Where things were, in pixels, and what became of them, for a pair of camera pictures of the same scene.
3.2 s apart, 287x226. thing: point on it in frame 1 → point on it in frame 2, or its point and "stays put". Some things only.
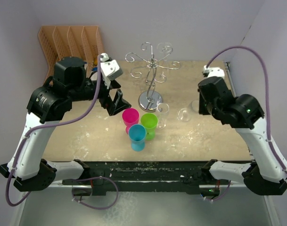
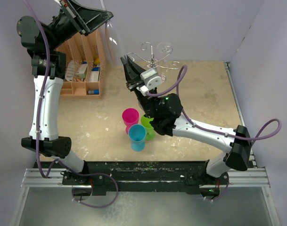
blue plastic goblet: [137, 133] stays put
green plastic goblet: [150, 121] stays put
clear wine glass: [184, 114] → [114, 47]
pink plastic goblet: [130, 117] stays put
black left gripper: [118, 103] → [91, 19]
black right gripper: [202, 109] → [132, 73]
